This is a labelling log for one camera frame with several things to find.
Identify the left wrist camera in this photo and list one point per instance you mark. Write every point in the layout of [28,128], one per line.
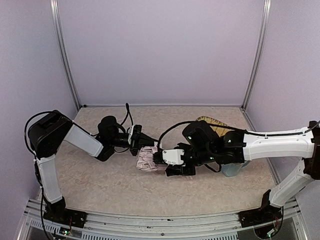
[134,135]

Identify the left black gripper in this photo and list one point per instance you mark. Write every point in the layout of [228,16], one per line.
[136,144]

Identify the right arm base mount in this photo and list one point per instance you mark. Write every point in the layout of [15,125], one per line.
[253,217]

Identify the woven bamboo tray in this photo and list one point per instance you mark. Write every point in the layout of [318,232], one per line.
[214,125]

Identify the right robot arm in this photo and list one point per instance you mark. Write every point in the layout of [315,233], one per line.
[238,146]

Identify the aluminium frame post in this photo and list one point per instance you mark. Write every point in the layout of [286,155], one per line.
[54,5]
[267,4]

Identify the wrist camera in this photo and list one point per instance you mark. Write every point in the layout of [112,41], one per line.
[171,157]
[134,135]

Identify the pink and black folding umbrella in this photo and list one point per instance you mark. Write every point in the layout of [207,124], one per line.
[145,161]

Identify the light blue ceramic mug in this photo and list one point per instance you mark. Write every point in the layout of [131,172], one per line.
[232,169]

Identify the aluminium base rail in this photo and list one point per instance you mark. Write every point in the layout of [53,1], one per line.
[108,226]

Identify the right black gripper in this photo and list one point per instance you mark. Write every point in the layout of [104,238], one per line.
[172,170]

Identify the left aluminium frame post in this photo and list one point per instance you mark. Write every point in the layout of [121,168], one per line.
[54,5]

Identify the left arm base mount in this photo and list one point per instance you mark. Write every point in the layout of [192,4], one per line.
[69,217]

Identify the right aluminium frame post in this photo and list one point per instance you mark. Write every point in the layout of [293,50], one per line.
[267,4]

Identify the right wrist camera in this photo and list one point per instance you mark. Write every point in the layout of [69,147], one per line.
[171,157]

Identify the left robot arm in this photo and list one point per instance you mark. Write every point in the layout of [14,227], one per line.
[44,138]

